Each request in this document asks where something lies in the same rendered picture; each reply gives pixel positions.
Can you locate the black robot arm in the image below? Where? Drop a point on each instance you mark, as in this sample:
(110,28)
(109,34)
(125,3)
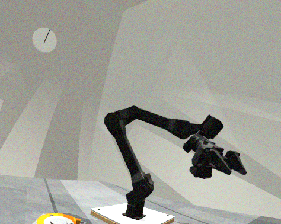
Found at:
(142,183)

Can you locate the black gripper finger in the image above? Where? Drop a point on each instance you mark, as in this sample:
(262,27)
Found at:
(236,164)
(215,161)

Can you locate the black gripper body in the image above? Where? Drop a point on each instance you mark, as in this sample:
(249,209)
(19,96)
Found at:
(204,147)

